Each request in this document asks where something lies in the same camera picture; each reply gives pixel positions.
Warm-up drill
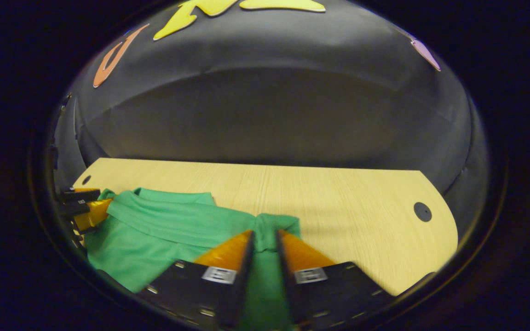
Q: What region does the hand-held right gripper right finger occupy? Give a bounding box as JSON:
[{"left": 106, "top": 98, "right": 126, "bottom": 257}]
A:
[{"left": 277, "top": 230, "right": 394, "bottom": 329}]

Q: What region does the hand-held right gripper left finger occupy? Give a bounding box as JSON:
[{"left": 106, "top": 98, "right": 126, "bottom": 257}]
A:
[{"left": 138, "top": 230, "right": 254, "bottom": 329}]

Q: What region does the green T-shirt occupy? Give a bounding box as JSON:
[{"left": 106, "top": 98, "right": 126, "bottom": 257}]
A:
[{"left": 86, "top": 188, "right": 301, "bottom": 331}]

